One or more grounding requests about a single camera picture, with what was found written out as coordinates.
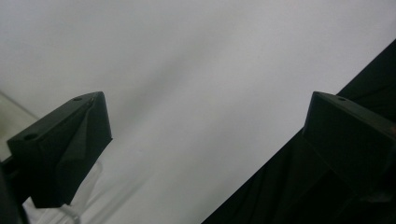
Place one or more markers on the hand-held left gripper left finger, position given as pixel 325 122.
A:
pixel 62 149

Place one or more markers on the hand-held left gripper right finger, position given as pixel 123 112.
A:
pixel 348 140

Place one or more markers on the clear plastic container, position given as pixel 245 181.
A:
pixel 85 189

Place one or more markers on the white board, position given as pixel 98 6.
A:
pixel 199 62

